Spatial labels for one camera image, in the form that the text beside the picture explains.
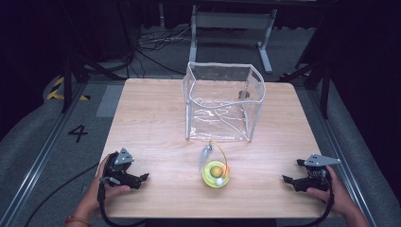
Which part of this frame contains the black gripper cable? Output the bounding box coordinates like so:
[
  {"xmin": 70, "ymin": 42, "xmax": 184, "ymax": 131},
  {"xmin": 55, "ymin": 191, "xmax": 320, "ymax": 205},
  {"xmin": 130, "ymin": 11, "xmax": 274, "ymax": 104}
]
[
  {"xmin": 291, "ymin": 169, "xmax": 336, "ymax": 227},
  {"xmin": 96, "ymin": 177, "xmax": 147, "ymax": 227}
]

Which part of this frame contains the grey metal table frame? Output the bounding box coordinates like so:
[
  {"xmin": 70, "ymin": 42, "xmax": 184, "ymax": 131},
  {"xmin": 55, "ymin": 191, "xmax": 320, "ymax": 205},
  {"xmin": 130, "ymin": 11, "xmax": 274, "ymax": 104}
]
[{"xmin": 188, "ymin": 4, "xmax": 279, "ymax": 75}]

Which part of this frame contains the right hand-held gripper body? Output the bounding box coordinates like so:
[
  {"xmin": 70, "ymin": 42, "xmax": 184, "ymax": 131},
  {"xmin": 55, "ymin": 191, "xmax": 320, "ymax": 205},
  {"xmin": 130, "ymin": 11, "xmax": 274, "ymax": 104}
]
[{"xmin": 292, "ymin": 153, "xmax": 341, "ymax": 193}]

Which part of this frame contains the black metal stand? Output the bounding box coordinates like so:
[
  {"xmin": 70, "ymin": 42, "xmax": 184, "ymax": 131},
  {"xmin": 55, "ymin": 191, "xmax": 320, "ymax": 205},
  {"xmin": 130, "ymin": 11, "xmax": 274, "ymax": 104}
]
[
  {"xmin": 279, "ymin": 18, "xmax": 333, "ymax": 120},
  {"xmin": 60, "ymin": 0, "xmax": 129, "ymax": 114}
]

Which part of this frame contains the black floor cable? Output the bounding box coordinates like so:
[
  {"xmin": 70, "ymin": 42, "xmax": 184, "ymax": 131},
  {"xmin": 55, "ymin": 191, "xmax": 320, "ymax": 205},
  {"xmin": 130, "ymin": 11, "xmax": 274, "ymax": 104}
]
[{"xmin": 24, "ymin": 161, "xmax": 101, "ymax": 227}]

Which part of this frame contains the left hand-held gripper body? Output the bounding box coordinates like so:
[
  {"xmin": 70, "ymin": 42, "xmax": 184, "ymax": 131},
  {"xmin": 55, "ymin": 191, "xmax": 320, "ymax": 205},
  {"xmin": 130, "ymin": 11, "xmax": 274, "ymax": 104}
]
[{"xmin": 100, "ymin": 147, "xmax": 142, "ymax": 189}]

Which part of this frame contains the yellow round toy with cord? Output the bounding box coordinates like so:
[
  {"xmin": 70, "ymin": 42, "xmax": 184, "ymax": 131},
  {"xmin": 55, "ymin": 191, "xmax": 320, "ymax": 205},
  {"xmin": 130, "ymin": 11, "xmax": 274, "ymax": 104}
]
[{"xmin": 198, "ymin": 139, "xmax": 232, "ymax": 189}]

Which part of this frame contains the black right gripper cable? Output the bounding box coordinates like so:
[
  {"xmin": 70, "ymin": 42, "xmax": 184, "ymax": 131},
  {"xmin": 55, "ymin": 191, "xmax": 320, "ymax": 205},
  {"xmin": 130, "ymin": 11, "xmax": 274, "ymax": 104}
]
[{"xmin": 291, "ymin": 169, "xmax": 336, "ymax": 227}]

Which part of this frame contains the grey metal floor rail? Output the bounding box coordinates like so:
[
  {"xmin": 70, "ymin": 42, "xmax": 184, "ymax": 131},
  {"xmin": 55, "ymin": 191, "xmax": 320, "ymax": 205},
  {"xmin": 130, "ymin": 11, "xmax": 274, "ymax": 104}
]
[
  {"xmin": 305, "ymin": 85, "xmax": 377, "ymax": 227},
  {"xmin": 0, "ymin": 82, "xmax": 89, "ymax": 227}
]

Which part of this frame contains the person's right hand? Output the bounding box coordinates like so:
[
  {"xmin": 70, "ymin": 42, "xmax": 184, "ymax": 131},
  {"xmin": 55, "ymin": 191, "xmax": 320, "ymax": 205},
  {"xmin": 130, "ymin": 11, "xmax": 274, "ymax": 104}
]
[{"xmin": 306, "ymin": 165, "xmax": 357, "ymax": 218}]

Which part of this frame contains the tangle of black floor cables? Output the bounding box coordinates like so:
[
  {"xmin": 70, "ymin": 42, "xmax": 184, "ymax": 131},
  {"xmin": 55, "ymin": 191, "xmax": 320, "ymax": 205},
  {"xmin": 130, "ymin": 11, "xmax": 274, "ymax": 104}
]
[{"xmin": 127, "ymin": 26, "xmax": 194, "ymax": 79}]

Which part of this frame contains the yellow black hazard tape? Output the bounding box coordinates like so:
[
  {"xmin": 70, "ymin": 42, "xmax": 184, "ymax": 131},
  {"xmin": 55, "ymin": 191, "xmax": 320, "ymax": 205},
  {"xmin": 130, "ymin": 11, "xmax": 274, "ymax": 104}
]
[{"xmin": 45, "ymin": 76, "xmax": 91, "ymax": 102}]

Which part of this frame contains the clear plastic storage bag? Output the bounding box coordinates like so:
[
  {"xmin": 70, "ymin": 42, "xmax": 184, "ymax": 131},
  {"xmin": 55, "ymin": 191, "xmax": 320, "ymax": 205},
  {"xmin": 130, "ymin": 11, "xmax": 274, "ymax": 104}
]
[{"xmin": 182, "ymin": 61, "xmax": 267, "ymax": 143}]

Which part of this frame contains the person's left hand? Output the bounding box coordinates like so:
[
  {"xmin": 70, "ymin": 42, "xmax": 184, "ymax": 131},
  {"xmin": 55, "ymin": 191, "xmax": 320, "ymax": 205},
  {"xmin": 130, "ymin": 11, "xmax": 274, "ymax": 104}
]
[{"xmin": 81, "ymin": 153, "xmax": 132, "ymax": 218}]

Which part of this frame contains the orange beaded bracelet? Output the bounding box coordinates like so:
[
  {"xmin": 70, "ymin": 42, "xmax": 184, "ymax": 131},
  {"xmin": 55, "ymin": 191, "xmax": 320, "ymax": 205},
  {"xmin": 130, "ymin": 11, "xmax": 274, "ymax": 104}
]
[{"xmin": 63, "ymin": 215, "xmax": 93, "ymax": 227}]

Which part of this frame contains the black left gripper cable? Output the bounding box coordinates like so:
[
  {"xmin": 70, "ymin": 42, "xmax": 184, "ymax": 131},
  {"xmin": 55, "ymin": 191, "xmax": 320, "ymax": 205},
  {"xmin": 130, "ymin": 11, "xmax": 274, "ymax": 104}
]
[{"xmin": 96, "ymin": 177, "xmax": 147, "ymax": 227}]

